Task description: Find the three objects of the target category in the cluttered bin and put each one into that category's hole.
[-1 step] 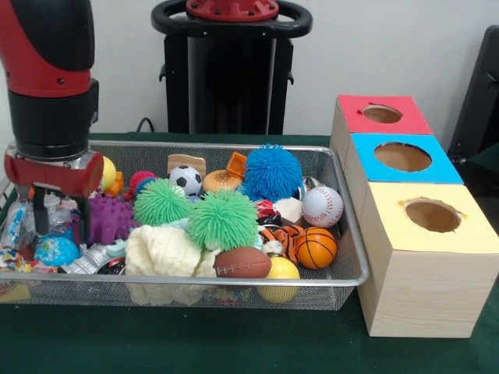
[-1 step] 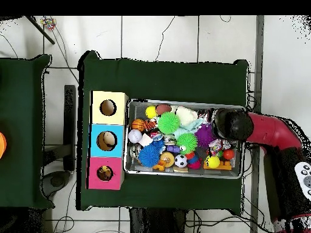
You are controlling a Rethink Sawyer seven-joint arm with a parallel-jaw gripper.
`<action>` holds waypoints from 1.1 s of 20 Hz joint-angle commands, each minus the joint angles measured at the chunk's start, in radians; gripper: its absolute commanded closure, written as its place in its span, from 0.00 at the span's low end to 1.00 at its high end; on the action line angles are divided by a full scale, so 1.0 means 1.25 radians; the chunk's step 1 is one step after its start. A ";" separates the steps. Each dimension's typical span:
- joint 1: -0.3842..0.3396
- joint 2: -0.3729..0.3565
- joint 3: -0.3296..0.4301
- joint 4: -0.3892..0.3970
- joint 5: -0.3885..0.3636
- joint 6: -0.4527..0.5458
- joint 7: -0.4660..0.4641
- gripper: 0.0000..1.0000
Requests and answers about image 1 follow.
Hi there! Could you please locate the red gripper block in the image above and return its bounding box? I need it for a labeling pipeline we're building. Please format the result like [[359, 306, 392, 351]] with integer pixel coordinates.
[[3, 150, 105, 245]]

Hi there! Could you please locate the purple knobbly ball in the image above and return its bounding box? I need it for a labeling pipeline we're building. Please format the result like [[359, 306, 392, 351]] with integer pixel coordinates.
[[89, 193, 137, 246]]

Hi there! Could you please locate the green spiky rubber ball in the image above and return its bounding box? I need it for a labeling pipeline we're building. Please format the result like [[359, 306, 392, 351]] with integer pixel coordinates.
[[186, 186, 259, 250], [133, 178, 195, 227]]

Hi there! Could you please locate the blue spiky rubber ball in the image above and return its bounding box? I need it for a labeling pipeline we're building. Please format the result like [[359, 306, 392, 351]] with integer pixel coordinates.
[[244, 143, 304, 203]]

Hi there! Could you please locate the silver mesh bin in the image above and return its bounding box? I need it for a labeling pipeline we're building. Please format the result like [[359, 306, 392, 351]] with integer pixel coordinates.
[[0, 139, 370, 312]]

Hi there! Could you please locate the wooden three-hole box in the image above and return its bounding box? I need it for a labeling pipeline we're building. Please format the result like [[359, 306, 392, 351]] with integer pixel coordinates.
[[329, 93, 499, 338]]

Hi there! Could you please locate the cream knitted cloth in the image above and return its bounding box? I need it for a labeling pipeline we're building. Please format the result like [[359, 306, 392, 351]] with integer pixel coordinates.
[[124, 224, 221, 307]]

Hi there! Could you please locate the black and white soccer ball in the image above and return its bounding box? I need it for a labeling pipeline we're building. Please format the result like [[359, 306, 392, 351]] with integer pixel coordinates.
[[169, 165, 203, 196]]

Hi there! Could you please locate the dark green tablecloth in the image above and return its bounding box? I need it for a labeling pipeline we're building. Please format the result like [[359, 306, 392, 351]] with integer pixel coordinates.
[[0, 131, 499, 374]]

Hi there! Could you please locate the brown football toy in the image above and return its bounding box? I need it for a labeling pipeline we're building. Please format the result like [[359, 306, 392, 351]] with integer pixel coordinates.
[[213, 246, 273, 279]]

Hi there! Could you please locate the yellow smooth ball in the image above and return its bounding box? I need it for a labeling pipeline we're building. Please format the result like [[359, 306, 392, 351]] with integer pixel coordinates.
[[257, 256, 301, 304]]

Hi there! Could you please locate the orange basketball toy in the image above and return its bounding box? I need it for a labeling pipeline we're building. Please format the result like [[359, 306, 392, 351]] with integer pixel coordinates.
[[295, 225, 338, 270]]

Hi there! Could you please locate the white baseball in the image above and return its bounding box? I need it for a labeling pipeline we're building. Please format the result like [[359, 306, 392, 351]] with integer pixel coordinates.
[[300, 185, 345, 228]]

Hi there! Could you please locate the green cloth side table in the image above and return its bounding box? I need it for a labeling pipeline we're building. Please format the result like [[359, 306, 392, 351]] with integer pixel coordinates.
[[465, 140, 499, 172]]

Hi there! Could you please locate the black upright panel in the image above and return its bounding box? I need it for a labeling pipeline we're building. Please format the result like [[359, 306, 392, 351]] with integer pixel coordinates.
[[447, 25, 499, 159]]

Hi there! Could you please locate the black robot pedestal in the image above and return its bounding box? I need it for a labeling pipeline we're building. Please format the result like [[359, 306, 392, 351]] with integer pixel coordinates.
[[150, 0, 313, 136]]

